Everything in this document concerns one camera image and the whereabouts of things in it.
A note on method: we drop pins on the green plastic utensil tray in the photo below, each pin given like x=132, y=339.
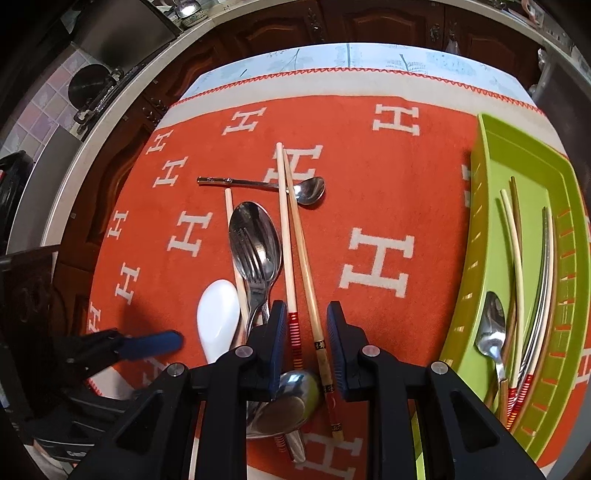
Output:
x=502, y=156

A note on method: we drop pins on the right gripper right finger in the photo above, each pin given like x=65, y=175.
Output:
x=460, y=437

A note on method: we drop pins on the small steel teaspoon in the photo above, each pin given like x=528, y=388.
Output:
x=491, y=335

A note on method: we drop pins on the white ceramic soup spoon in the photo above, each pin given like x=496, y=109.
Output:
x=218, y=313

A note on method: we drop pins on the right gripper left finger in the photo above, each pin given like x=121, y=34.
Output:
x=191, y=423

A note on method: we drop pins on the blue floral tablecloth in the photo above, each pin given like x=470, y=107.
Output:
x=395, y=57

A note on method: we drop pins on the black frying pan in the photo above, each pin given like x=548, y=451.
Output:
x=86, y=85

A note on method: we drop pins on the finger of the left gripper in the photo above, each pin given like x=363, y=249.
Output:
x=83, y=357

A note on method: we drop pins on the steel fork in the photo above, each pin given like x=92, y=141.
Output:
x=258, y=269

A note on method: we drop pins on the orange H-pattern table mat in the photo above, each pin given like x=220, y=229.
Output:
x=388, y=241

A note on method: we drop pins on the steel range hood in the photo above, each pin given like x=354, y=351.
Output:
x=122, y=33

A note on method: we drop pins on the steel chopstick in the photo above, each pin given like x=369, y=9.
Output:
x=541, y=296

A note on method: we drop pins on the steel soup spoon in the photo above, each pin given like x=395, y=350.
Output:
x=295, y=401

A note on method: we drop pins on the large steel spoon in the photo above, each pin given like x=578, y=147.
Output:
x=254, y=218

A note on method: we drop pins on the small long-handled steel spoon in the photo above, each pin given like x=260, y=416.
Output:
x=307, y=192

